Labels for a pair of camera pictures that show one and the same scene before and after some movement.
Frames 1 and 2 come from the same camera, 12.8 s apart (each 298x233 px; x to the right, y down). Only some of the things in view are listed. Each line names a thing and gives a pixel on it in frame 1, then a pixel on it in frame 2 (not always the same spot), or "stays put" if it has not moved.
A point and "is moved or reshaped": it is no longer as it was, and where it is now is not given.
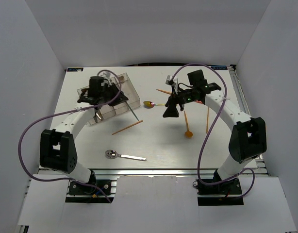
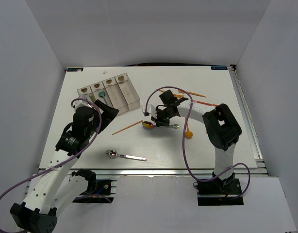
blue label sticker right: x=219 y=67 stays put
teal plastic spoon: x=131 y=111 is moved or reshaped
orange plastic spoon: x=188 y=134 stays put
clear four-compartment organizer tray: x=127 y=88 stays put
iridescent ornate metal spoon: x=149 y=105 is moved or reshaped
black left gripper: x=121 y=98 -> x=108 y=114
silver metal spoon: x=111 y=154 stays put
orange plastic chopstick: x=127 y=127 stays put
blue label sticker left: x=74 y=69 stays put
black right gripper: x=172 y=110 -> x=158 y=122
